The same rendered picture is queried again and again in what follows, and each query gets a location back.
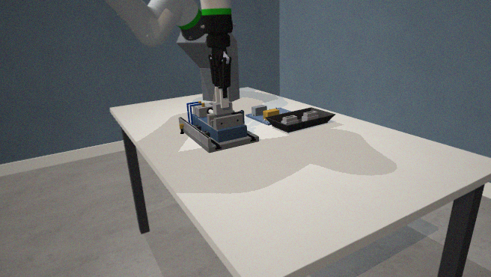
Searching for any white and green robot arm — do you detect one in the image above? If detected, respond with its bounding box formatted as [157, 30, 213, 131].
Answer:
[104, 0, 236, 46]

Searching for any yellow-orange block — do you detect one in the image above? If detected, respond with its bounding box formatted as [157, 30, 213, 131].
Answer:
[263, 109, 279, 119]

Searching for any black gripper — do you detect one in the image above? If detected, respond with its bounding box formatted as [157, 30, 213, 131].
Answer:
[207, 35, 231, 108]

